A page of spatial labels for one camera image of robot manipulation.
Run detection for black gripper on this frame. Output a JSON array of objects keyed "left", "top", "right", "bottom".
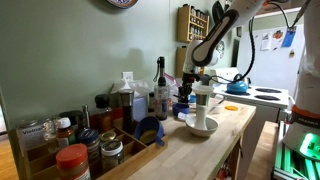
[{"left": 178, "top": 73, "right": 202, "bottom": 104}]

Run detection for clear zip bag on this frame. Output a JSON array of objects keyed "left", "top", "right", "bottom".
[{"left": 164, "top": 72, "right": 181, "bottom": 105}]

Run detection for blue plastic bowl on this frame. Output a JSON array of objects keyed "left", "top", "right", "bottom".
[{"left": 172, "top": 102, "right": 191, "bottom": 117}]

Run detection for tall bottle black pourer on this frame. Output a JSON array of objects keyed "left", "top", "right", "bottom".
[{"left": 153, "top": 56, "right": 171, "bottom": 122}]

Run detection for small dark bottle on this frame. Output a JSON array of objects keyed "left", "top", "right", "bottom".
[{"left": 147, "top": 91, "right": 156, "bottom": 113}]

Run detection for white shallow bowl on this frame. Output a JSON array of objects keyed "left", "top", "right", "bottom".
[{"left": 184, "top": 114, "right": 220, "bottom": 138}]

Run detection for blue measuring cup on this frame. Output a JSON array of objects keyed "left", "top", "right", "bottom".
[{"left": 132, "top": 115, "right": 166, "bottom": 147}]

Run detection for blue kettle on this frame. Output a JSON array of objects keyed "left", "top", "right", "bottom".
[{"left": 226, "top": 73, "right": 250, "bottom": 95}]

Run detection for white plastic bag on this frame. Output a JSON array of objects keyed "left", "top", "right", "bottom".
[{"left": 110, "top": 78, "right": 152, "bottom": 98}]

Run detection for steel black pepper grinder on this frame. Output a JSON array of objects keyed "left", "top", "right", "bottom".
[{"left": 118, "top": 88, "right": 136, "bottom": 135}]

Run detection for white stove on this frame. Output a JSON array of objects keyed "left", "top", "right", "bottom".
[{"left": 203, "top": 66, "right": 291, "bottom": 180}]

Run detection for wooden organizer tray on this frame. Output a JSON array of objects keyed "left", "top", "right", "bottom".
[{"left": 24, "top": 123, "right": 170, "bottom": 180}]

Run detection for brown bottle black cap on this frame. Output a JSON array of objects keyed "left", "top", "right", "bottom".
[{"left": 93, "top": 93, "right": 115, "bottom": 133}]

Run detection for black hanging pan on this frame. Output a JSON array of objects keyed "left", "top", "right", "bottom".
[{"left": 211, "top": 0, "right": 226, "bottom": 25}]

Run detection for gold lid jar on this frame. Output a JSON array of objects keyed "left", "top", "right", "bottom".
[{"left": 99, "top": 130, "right": 118, "bottom": 145}]

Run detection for white refrigerator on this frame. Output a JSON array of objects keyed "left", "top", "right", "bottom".
[{"left": 235, "top": 23, "right": 306, "bottom": 101}]

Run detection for white paper on fridge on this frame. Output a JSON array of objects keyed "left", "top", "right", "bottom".
[{"left": 260, "top": 31, "right": 273, "bottom": 52}]

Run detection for thin silver bottle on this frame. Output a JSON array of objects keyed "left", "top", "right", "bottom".
[{"left": 81, "top": 104, "right": 91, "bottom": 130}]

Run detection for blue lid glass jar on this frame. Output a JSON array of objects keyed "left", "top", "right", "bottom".
[{"left": 77, "top": 128, "right": 102, "bottom": 165}]

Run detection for wide black lid jar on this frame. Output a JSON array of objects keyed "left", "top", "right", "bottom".
[{"left": 59, "top": 109, "right": 84, "bottom": 128}]

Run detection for blue tag on fridge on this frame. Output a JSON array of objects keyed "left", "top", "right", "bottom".
[{"left": 281, "top": 26, "right": 298, "bottom": 49}]

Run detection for white cap red bottle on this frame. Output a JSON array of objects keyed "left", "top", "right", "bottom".
[{"left": 54, "top": 116, "right": 78, "bottom": 150}]

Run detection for green lit robot stand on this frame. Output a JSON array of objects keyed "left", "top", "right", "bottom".
[{"left": 272, "top": 120, "right": 320, "bottom": 180}]

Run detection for red lid spice jar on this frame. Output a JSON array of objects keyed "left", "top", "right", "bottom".
[{"left": 55, "top": 143, "right": 92, "bottom": 180}]

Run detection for clear glass jar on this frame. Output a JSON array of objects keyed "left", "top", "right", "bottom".
[{"left": 42, "top": 117, "right": 60, "bottom": 155}]

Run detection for white Vietnam labelled box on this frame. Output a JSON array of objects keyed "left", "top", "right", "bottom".
[{"left": 15, "top": 122, "right": 47, "bottom": 158}]

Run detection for white wall outlet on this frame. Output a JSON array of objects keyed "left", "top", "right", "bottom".
[{"left": 121, "top": 70, "right": 135, "bottom": 82}]

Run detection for wooden wall spice rack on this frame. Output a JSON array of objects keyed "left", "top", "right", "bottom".
[{"left": 176, "top": 4, "right": 211, "bottom": 44}]

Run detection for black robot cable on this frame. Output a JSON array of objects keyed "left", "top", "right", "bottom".
[{"left": 209, "top": 14, "right": 258, "bottom": 85}]

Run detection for decorative wall plate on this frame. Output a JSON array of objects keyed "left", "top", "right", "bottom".
[{"left": 106, "top": 0, "right": 139, "bottom": 10}]

